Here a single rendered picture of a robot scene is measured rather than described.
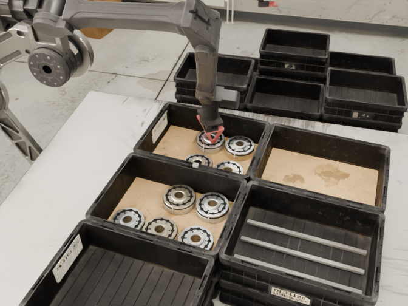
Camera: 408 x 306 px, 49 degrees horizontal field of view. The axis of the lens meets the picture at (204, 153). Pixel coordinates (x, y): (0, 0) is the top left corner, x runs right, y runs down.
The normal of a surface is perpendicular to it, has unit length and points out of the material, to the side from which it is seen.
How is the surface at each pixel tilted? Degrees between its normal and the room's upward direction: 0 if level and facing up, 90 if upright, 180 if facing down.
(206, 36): 68
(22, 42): 90
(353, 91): 0
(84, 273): 0
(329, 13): 90
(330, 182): 0
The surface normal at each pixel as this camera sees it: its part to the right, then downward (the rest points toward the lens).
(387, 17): -0.25, 0.65
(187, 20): -0.25, -0.24
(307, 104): -0.01, -0.75
